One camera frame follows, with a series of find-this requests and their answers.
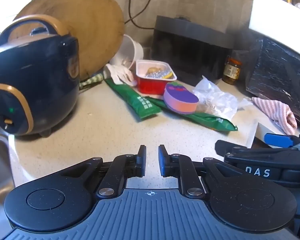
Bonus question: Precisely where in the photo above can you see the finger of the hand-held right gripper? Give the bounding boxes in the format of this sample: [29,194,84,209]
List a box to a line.
[215,139,300,165]
[264,133,300,151]

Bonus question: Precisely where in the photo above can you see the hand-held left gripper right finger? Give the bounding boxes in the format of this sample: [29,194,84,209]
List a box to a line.
[158,144,245,198]

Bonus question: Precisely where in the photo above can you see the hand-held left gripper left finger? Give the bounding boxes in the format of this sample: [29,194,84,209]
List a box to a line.
[57,145,147,198]

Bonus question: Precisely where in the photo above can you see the green snack packet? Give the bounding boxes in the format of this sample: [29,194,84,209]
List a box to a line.
[104,79,163,120]
[145,96,238,132]

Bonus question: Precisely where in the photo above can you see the red plastic food tray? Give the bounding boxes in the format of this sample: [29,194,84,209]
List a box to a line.
[135,59,178,96]

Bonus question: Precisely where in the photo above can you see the white cloth glove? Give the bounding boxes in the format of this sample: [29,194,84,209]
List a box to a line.
[105,64,137,87]

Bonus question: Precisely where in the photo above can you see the pink striped cloth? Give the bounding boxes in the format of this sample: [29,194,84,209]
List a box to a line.
[251,97,298,135]

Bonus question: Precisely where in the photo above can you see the crumpled clear plastic bag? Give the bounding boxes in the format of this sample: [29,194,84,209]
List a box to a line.
[192,75,253,119]

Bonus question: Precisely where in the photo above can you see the purple eggplant sponge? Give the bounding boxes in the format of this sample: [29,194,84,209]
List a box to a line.
[163,81,200,115]

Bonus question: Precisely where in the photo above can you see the black shiny foil sheet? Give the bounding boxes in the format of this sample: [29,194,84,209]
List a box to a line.
[245,36,300,130]

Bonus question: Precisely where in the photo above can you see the glass sauce jar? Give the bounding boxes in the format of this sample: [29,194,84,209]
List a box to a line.
[222,57,242,85]

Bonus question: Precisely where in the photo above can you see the green striped cloth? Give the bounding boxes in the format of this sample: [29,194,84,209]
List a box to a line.
[79,73,104,89]

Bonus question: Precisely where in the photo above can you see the dark grey box appliance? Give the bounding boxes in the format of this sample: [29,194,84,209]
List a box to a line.
[150,15,234,80]

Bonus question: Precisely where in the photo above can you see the white paper cup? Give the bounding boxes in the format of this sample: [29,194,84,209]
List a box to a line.
[109,34,144,70]

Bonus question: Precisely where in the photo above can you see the white range hood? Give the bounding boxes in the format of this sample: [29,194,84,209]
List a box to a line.
[249,0,300,60]

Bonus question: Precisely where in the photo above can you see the dark blue rice cooker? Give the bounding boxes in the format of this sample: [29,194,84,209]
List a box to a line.
[0,14,80,138]

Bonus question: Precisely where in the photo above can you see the stainless steel sink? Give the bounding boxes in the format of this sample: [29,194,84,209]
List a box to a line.
[0,120,15,205]

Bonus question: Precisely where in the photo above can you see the round wooden cutting board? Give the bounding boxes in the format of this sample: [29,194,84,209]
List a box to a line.
[14,0,125,82]

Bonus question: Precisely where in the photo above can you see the black power cable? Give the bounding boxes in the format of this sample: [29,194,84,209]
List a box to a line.
[124,0,158,28]

